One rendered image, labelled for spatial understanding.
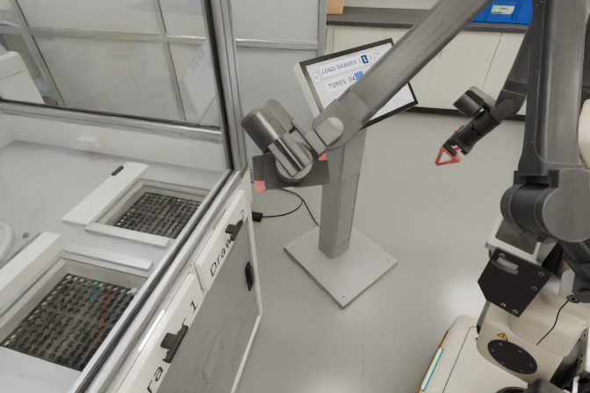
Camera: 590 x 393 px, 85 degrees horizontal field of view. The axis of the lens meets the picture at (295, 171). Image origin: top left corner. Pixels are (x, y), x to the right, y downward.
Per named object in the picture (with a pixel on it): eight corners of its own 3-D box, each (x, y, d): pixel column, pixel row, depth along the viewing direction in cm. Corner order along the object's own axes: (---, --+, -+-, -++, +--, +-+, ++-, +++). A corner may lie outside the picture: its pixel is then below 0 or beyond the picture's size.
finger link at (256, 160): (254, 161, 68) (250, 154, 59) (288, 158, 69) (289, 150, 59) (257, 194, 67) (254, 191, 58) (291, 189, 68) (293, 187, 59)
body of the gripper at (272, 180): (262, 155, 60) (259, 148, 53) (315, 150, 61) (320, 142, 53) (265, 189, 59) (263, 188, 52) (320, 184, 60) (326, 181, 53)
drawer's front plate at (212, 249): (248, 215, 106) (245, 189, 100) (208, 291, 84) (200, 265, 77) (242, 214, 107) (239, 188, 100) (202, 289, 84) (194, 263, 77)
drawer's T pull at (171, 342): (190, 327, 68) (188, 325, 67) (170, 365, 62) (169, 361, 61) (174, 324, 69) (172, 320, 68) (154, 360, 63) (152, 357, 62)
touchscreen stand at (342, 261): (396, 264, 189) (445, 103, 128) (342, 310, 166) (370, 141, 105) (336, 217, 220) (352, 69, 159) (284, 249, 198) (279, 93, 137)
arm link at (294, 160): (291, 186, 46) (321, 162, 47) (262, 149, 47) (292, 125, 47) (290, 189, 53) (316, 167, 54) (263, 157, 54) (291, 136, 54)
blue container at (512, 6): (518, 15, 316) (528, -11, 303) (536, 25, 284) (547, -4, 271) (453, 12, 325) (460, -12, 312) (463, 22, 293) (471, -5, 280)
